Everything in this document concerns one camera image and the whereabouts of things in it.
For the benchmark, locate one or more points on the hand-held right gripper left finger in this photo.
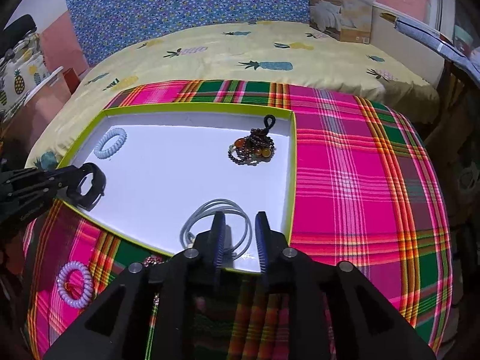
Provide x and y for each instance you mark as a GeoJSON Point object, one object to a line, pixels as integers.
{"type": "Point", "coordinates": [219, 240]}

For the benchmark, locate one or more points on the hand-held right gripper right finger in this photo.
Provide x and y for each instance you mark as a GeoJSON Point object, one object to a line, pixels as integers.
{"type": "Point", "coordinates": [261, 240]}

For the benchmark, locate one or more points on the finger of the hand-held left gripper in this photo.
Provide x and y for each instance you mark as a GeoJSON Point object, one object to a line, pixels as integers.
{"type": "Point", "coordinates": [56, 175]}
{"type": "Point", "coordinates": [48, 195]}

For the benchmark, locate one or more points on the black wrist band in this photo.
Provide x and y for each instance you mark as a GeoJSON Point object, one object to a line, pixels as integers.
{"type": "Point", "coordinates": [98, 178]}

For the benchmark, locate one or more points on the green-edged white tray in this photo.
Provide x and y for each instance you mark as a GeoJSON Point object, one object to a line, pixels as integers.
{"type": "Point", "coordinates": [168, 165]}

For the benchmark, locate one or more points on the white plastic object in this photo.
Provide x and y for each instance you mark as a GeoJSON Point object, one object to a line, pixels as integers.
{"type": "Point", "coordinates": [45, 82]}

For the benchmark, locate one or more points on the red-brown bedside stand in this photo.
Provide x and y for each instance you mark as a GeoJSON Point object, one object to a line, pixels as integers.
{"type": "Point", "coordinates": [71, 80]}

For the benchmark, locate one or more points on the pineapple print pillow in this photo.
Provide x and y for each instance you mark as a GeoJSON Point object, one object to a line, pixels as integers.
{"type": "Point", "coordinates": [18, 78]}

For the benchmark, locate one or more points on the pink green plaid cloth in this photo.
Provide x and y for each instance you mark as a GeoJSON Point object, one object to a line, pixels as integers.
{"type": "Point", "coordinates": [356, 176]}

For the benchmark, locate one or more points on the black object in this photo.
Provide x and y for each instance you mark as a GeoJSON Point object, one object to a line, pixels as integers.
{"type": "Point", "coordinates": [18, 26]}

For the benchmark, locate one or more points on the bed with pineapple sheet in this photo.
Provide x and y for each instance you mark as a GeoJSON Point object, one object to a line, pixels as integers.
{"type": "Point", "coordinates": [225, 56]}

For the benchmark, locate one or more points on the dark wooden furniture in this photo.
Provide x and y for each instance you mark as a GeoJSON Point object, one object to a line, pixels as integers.
{"type": "Point", "coordinates": [457, 157]}

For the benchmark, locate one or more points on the blue floral headboard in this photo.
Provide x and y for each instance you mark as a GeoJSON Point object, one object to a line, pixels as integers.
{"type": "Point", "coordinates": [187, 3]}

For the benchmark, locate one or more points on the cardboard quilt box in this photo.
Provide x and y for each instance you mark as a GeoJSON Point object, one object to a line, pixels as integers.
{"type": "Point", "coordinates": [337, 7]}

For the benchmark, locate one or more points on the cluttered side shelf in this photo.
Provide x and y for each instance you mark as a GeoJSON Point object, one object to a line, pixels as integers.
{"type": "Point", "coordinates": [431, 37]}

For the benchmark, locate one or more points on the teal white box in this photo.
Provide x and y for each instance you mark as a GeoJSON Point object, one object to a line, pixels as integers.
{"type": "Point", "coordinates": [464, 39]}

